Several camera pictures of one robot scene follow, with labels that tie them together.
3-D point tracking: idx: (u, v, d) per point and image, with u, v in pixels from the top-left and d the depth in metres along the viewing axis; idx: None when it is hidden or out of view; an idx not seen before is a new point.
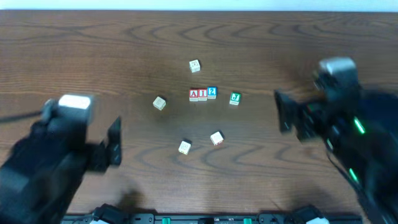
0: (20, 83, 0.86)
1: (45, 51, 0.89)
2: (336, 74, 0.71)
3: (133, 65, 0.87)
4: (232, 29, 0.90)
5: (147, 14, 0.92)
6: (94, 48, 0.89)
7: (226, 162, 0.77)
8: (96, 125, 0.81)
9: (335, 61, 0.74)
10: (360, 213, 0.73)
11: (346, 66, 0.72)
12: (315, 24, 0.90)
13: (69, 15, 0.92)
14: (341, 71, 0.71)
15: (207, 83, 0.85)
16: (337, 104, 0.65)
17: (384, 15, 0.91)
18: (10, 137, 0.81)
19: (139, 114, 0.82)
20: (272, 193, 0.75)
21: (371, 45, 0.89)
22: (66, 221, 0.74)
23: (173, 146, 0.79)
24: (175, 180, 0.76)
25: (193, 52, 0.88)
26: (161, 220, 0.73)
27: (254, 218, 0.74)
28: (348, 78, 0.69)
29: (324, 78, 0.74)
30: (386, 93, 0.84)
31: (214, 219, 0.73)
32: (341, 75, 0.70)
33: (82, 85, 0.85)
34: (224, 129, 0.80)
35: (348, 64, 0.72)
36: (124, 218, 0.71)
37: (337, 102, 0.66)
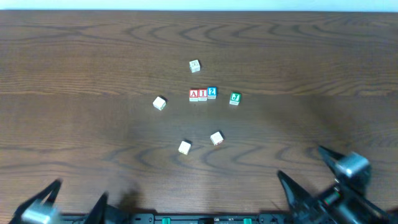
0: (20, 82, 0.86)
1: (45, 51, 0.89)
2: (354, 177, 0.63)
3: (133, 65, 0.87)
4: (232, 28, 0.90)
5: (147, 14, 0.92)
6: (94, 48, 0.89)
7: (226, 162, 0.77)
8: (96, 125, 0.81)
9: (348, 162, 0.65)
10: None
11: (362, 167, 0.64)
12: (316, 24, 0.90)
13: (70, 15, 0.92)
14: (358, 173, 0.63)
15: (207, 83, 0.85)
16: (351, 191, 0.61)
17: (384, 16, 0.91)
18: (10, 137, 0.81)
19: (139, 114, 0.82)
20: (272, 193, 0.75)
21: (371, 46, 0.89)
22: (65, 221, 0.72)
23: (173, 146, 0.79)
24: (175, 180, 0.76)
25: (193, 52, 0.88)
26: (162, 220, 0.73)
27: (254, 218, 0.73)
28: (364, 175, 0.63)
29: (346, 180, 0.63)
30: (386, 93, 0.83)
31: (214, 219, 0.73)
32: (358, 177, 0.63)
33: (82, 85, 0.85)
34: (224, 129, 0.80)
35: (364, 165, 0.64)
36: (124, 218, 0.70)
37: (351, 193, 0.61)
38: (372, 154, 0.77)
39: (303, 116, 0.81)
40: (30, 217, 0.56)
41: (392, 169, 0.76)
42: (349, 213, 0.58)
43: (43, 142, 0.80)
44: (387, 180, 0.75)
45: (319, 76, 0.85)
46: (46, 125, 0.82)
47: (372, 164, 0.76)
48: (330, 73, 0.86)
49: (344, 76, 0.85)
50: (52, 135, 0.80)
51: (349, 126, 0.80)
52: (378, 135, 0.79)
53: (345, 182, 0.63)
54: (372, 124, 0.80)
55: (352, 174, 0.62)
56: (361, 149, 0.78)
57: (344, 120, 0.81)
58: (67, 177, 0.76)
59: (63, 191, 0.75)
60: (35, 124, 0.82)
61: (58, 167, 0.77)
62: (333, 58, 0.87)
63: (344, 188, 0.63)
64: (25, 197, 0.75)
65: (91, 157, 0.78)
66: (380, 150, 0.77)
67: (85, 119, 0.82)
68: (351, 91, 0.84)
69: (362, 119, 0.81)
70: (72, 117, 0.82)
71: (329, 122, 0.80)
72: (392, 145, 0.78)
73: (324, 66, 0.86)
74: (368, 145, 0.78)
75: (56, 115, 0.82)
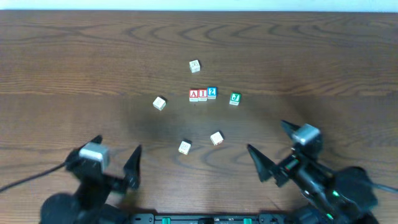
0: (20, 83, 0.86)
1: (45, 51, 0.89)
2: (308, 146, 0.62)
3: (133, 65, 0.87)
4: (232, 29, 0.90)
5: (147, 14, 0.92)
6: (94, 48, 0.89)
7: (226, 162, 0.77)
8: (96, 126, 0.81)
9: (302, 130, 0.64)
10: None
11: (314, 134, 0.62)
12: (315, 24, 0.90)
13: (70, 15, 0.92)
14: (311, 141, 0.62)
15: (207, 83, 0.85)
16: (308, 160, 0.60)
17: (384, 16, 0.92)
18: (10, 137, 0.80)
19: (139, 114, 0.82)
20: (272, 193, 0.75)
21: (370, 46, 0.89)
22: None
23: (173, 146, 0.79)
24: (175, 180, 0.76)
25: (193, 52, 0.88)
26: (162, 220, 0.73)
27: (254, 218, 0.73)
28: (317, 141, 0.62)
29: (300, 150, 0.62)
30: (385, 93, 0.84)
31: (214, 219, 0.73)
32: (311, 145, 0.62)
33: (82, 85, 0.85)
34: (224, 129, 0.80)
35: (316, 132, 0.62)
36: (124, 218, 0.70)
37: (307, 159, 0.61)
38: (372, 154, 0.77)
39: (303, 116, 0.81)
40: (88, 150, 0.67)
41: (391, 169, 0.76)
42: (308, 177, 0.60)
43: (43, 142, 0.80)
44: (385, 180, 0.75)
45: (318, 76, 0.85)
46: (45, 125, 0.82)
47: (371, 164, 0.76)
48: (330, 73, 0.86)
49: (344, 76, 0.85)
50: (52, 135, 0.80)
51: (348, 126, 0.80)
52: (377, 135, 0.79)
53: (300, 151, 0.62)
54: (372, 124, 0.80)
55: (306, 144, 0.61)
56: (360, 149, 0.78)
57: (344, 120, 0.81)
58: (67, 177, 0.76)
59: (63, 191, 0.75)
60: (35, 124, 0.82)
61: (58, 167, 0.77)
62: (332, 58, 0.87)
63: (298, 155, 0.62)
64: (26, 197, 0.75)
65: None
66: (379, 150, 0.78)
67: (85, 119, 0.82)
68: (351, 91, 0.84)
69: (361, 119, 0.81)
70: (72, 117, 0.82)
71: (329, 122, 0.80)
72: (392, 146, 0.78)
73: (324, 66, 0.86)
74: (367, 145, 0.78)
75: (56, 115, 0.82)
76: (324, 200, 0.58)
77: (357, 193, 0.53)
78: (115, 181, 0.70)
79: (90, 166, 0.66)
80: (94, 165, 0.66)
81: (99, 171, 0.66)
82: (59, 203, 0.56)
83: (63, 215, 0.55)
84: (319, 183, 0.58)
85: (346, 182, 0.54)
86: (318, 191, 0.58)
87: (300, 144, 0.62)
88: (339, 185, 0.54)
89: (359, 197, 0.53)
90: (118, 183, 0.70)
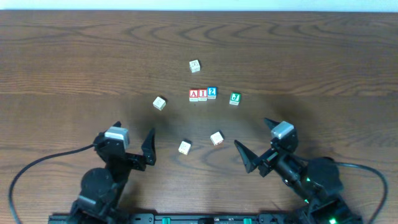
0: (20, 82, 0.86)
1: (45, 51, 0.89)
2: (285, 141, 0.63)
3: (133, 65, 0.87)
4: (232, 29, 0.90)
5: (147, 14, 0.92)
6: (94, 48, 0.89)
7: (226, 162, 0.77)
8: (96, 125, 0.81)
9: (280, 126, 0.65)
10: (360, 213, 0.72)
11: (290, 130, 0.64)
12: (315, 24, 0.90)
13: (70, 15, 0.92)
14: (287, 136, 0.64)
15: (207, 83, 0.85)
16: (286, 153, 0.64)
17: (384, 16, 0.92)
18: (9, 137, 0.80)
19: (139, 114, 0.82)
20: (272, 193, 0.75)
21: (370, 46, 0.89)
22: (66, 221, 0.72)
23: (173, 146, 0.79)
24: (175, 180, 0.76)
25: (193, 52, 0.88)
26: (162, 220, 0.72)
27: (254, 218, 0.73)
28: (293, 137, 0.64)
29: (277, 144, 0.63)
30: (386, 93, 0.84)
31: (214, 219, 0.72)
32: (288, 139, 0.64)
33: (82, 85, 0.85)
34: (224, 129, 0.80)
35: (291, 128, 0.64)
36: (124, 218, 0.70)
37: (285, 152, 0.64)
38: (372, 154, 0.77)
39: (303, 116, 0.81)
40: (110, 130, 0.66)
41: (392, 169, 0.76)
42: (286, 167, 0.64)
43: (43, 142, 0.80)
44: (385, 179, 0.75)
45: (318, 76, 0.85)
46: (45, 124, 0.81)
47: (372, 164, 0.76)
48: (330, 73, 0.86)
49: (344, 75, 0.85)
50: (51, 135, 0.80)
51: (348, 126, 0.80)
52: (377, 135, 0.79)
53: (277, 146, 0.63)
54: (372, 124, 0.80)
55: (282, 139, 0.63)
56: (360, 149, 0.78)
57: (344, 120, 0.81)
58: (67, 177, 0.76)
59: (63, 191, 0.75)
60: (35, 124, 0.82)
61: (58, 167, 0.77)
62: (333, 58, 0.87)
63: (275, 149, 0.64)
64: (26, 197, 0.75)
65: (91, 157, 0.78)
66: (380, 150, 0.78)
67: (85, 119, 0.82)
68: (351, 91, 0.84)
69: (361, 119, 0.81)
70: (72, 117, 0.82)
71: (329, 122, 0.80)
72: (392, 146, 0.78)
73: (324, 66, 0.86)
74: (367, 145, 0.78)
75: (56, 114, 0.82)
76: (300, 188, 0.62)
77: (326, 180, 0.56)
78: (135, 156, 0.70)
79: (114, 145, 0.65)
80: (117, 144, 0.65)
81: (123, 150, 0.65)
82: (96, 175, 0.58)
83: (99, 186, 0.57)
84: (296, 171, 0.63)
85: (316, 170, 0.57)
86: (295, 179, 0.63)
87: (278, 139, 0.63)
88: (311, 173, 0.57)
89: (328, 184, 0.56)
90: (138, 157, 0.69)
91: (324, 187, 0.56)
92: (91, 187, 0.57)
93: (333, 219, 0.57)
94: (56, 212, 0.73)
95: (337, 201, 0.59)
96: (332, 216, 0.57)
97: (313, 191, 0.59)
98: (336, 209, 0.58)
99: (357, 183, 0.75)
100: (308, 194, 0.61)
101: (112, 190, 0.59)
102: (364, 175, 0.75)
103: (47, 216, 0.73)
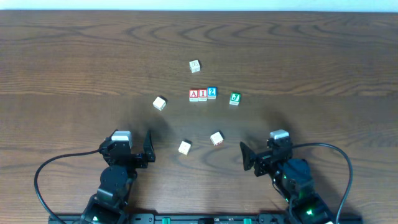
0: (20, 82, 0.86)
1: (45, 51, 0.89)
2: (278, 144, 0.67)
3: (134, 65, 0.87)
4: (232, 29, 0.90)
5: (147, 14, 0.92)
6: (94, 48, 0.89)
7: (226, 162, 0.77)
8: (96, 126, 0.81)
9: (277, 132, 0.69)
10: (360, 213, 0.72)
11: (285, 136, 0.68)
12: (315, 24, 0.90)
13: (70, 15, 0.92)
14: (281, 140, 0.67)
15: (207, 83, 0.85)
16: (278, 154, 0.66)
17: (384, 16, 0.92)
18: (10, 137, 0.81)
19: (139, 114, 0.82)
20: (272, 193, 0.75)
21: (370, 46, 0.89)
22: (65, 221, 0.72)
23: (173, 146, 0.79)
24: (175, 180, 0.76)
25: (193, 52, 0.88)
26: (162, 220, 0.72)
27: (254, 218, 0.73)
28: (287, 142, 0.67)
29: (270, 144, 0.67)
30: (386, 93, 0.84)
31: (214, 219, 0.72)
32: (282, 144, 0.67)
33: (82, 85, 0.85)
34: (224, 129, 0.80)
35: (287, 134, 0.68)
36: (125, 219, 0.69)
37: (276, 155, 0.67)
38: (371, 154, 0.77)
39: (303, 116, 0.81)
40: (115, 134, 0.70)
41: (391, 169, 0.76)
42: (272, 168, 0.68)
43: (43, 142, 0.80)
44: (385, 180, 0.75)
45: (318, 76, 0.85)
46: (46, 125, 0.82)
47: (371, 164, 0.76)
48: (330, 73, 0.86)
49: (344, 76, 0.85)
50: (52, 135, 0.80)
51: (348, 127, 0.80)
52: (377, 135, 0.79)
53: (270, 146, 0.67)
54: (372, 124, 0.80)
55: (276, 140, 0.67)
56: (360, 149, 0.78)
57: (344, 120, 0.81)
58: (67, 177, 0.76)
59: (63, 191, 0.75)
60: (35, 124, 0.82)
61: (58, 167, 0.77)
62: (333, 58, 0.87)
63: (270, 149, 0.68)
64: (26, 197, 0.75)
65: (91, 157, 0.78)
66: (379, 150, 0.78)
67: (85, 119, 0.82)
68: (351, 91, 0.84)
69: (362, 119, 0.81)
70: (72, 117, 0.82)
71: (329, 122, 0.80)
72: (392, 146, 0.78)
73: (324, 66, 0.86)
74: (367, 146, 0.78)
75: (56, 114, 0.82)
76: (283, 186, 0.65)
77: (299, 176, 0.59)
78: (140, 154, 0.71)
79: (120, 147, 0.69)
80: (124, 144, 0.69)
81: (129, 150, 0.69)
82: (114, 171, 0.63)
83: (117, 180, 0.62)
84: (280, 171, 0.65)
85: (291, 167, 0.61)
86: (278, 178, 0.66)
87: (272, 140, 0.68)
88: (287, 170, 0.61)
89: (300, 179, 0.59)
90: (142, 155, 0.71)
91: (298, 183, 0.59)
92: (108, 181, 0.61)
93: (310, 210, 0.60)
94: (57, 213, 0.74)
95: (317, 198, 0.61)
96: (310, 208, 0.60)
97: (290, 188, 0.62)
98: (316, 205, 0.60)
99: (356, 183, 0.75)
100: (287, 191, 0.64)
101: (125, 187, 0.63)
102: (364, 175, 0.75)
103: (48, 216, 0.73)
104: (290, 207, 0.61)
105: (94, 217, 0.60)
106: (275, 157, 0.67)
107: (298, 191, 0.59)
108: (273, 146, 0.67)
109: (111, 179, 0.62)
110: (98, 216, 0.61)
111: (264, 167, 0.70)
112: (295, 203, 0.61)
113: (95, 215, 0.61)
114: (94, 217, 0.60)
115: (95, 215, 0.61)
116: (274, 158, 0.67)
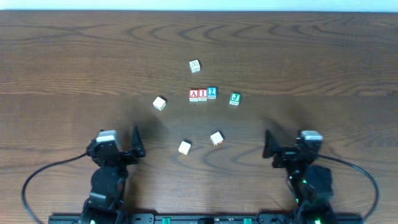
0: (20, 83, 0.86)
1: (45, 51, 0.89)
2: (310, 145, 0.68)
3: (134, 65, 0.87)
4: (232, 28, 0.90)
5: (147, 14, 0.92)
6: (94, 48, 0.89)
7: (226, 162, 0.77)
8: (96, 125, 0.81)
9: (313, 132, 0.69)
10: (359, 213, 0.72)
11: (318, 139, 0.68)
12: (315, 24, 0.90)
13: (70, 15, 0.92)
14: (313, 142, 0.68)
15: (208, 83, 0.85)
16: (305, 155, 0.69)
17: (384, 16, 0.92)
18: (10, 137, 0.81)
19: (139, 114, 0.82)
20: (272, 192, 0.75)
21: (370, 46, 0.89)
22: (66, 221, 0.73)
23: (173, 146, 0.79)
24: (175, 180, 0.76)
25: (193, 52, 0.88)
26: (162, 220, 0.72)
27: (254, 218, 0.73)
28: (318, 145, 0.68)
29: (302, 143, 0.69)
30: (386, 93, 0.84)
31: (214, 219, 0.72)
32: (311, 145, 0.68)
33: (82, 85, 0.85)
34: (224, 129, 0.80)
35: (320, 138, 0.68)
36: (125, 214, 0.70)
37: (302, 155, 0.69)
38: (371, 154, 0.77)
39: (303, 116, 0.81)
40: (101, 134, 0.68)
41: (391, 168, 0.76)
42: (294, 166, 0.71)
43: (43, 142, 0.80)
44: (385, 179, 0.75)
45: (319, 76, 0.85)
46: (46, 125, 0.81)
47: (371, 164, 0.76)
48: (330, 73, 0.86)
49: (344, 75, 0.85)
50: (51, 135, 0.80)
51: (348, 126, 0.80)
52: (377, 135, 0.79)
53: (302, 144, 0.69)
54: (372, 124, 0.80)
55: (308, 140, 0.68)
56: (360, 149, 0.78)
57: (344, 120, 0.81)
58: (67, 177, 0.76)
59: (63, 191, 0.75)
60: (35, 124, 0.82)
61: (58, 167, 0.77)
62: (332, 58, 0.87)
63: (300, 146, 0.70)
64: (26, 196, 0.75)
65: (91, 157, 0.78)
66: (379, 151, 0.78)
67: (85, 119, 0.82)
68: (351, 91, 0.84)
69: (361, 119, 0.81)
70: (72, 117, 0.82)
71: (329, 122, 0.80)
72: (391, 146, 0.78)
73: (324, 66, 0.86)
74: (367, 146, 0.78)
75: (57, 115, 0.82)
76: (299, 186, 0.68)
77: (319, 185, 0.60)
78: (129, 151, 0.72)
79: (107, 146, 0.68)
80: (111, 144, 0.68)
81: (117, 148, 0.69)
82: (102, 173, 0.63)
83: (109, 182, 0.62)
84: (300, 171, 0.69)
85: (311, 173, 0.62)
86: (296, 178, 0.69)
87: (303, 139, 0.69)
88: (311, 178, 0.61)
89: (319, 188, 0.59)
90: (131, 151, 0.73)
91: (316, 190, 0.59)
92: (99, 183, 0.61)
93: (319, 220, 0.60)
94: (57, 213, 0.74)
95: (328, 209, 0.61)
96: (319, 217, 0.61)
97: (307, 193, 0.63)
98: (326, 214, 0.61)
99: (356, 183, 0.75)
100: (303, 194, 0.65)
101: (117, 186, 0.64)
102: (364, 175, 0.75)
103: (48, 216, 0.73)
104: (300, 210, 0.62)
105: (91, 221, 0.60)
106: (300, 156, 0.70)
107: (313, 198, 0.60)
108: (303, 146, 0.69)
109: (102, 181, 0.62)
110: (96, 219, 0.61)
111: (284, 162, 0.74)
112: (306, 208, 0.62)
113: (92, 219, 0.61)
114: (91, 221, 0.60)
115: (92, 219, 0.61)
116: (298, 156, 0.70)
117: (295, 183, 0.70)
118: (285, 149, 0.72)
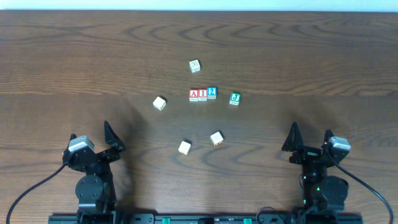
0: (20, 83, 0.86)
1: (45, 51, 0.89)
2: (333, 153, 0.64)
3: (134, 65, 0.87)
4: (232, 29, 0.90)
5: (147, 14, 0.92)
6: (94, 48, 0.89)
7: (226, 162, 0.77)
8: (96, 125, 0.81)
9: (344, 140, 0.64)
10: (359, 213, 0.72)
11: (345, 149, 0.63)
12: (315, 24, 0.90)
13: (70, 15, 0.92)
14: (337, 150, 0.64)
15: (208, 83, 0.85)
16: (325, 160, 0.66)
17: (384, 16, 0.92)
18: (10, 137, 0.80)
19: (139, 114, 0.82)
20: (272, 192, 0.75)
21: (370, 46, 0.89)
22: (66, 221, 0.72)
23: (173, 146, 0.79)
24: (175, 180, 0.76)
25: (193, 52, 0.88)
26: (162, 220, 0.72)
27: (254, 218, 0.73)
28: (342, 155, 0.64)
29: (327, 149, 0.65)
30: (386, 93, 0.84)
31: (214, 219, 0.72)
32: (337, 153, 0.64)
33: (82, 85, 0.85)
34: (224, 129, 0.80)
35: (347, 148, 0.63)
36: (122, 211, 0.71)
37: (324, 160, 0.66)
38: (372, 155, 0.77)
39: (303, 116, 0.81)
40: (71, 144, 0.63)
41: (392, 168, 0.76)
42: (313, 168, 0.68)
43: (43, 142, 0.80)
44: (385, 179, 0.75)
45: (319, 76, 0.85)
46: (46, 125, 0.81)
47: (371, 164, 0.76)
48: (330, 73, 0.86)
49: (344, 75, 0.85)
50: (51, 135, 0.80)
51: (349, 127, 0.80)
52: (378, 135, 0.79)
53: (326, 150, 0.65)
54: (372, 124, 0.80)
55: (334, 147, 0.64)
56: (360, 149, 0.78)
57: (344, 120, 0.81)
58: (67, 177, 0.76)
59: (63, 191, 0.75)
60: (35, 124, 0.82)
61: (58, 167, 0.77)
62: (333, 58, 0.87)
63: (324, 150, 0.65)
64: (25, 197, 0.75)
65: None
66: (380, 151, 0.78)
67: (85, 119, 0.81)
68: (351, 91, 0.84)
69: (362, 119, 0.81)
70: (72, 117, 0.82)
71: (329, 122, 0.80)
72: (392, 146, 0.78)
73: (324, 66, 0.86)
74: (367, 146, 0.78)
75: (56, 115, 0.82)
76: (309, 188, 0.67)
77: (333, 196, 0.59)
78: (106, 151, 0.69)
79: (82, 154, 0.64)
80: (84, 150, 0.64)
81: (92, 152, 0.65)
82: (87, 183, 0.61)
83: (94, 190, 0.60)
84: (317, 175, 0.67)
85: (326, 183, 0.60)
86: (311, 180, 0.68)
87: (331, 145, 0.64)
88: (326, 188, 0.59)
89: (332, 200, 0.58)
90: (109, 152, 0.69)
91: (328, 201, 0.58)
92: (87, 193, 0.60)
93: None
94: (57, 213, 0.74)
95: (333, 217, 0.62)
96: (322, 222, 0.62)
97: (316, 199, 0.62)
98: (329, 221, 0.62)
99: (356, 183, 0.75)
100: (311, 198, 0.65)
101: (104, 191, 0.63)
102: (364, 175, 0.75)
103: (48, 216, 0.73)
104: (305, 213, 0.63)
105: None
106: (320, 160, 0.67)
107: (322, 208, 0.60)
108: (328, 152, 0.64)
109: (89, 191, 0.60)
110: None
111: (301, 161, 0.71)
112: (311, 212, 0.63)
113: None
114: None
115: None
116: (318, 160, 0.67)
117: (307, 184, 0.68)
118: (308, 148, 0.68)
